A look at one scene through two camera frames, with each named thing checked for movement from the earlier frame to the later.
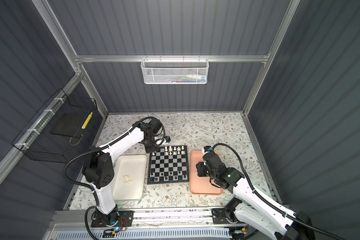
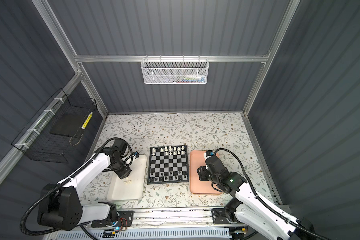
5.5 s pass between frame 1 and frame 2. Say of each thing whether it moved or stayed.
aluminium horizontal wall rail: stayed
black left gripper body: moved
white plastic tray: stayed
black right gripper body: stayed
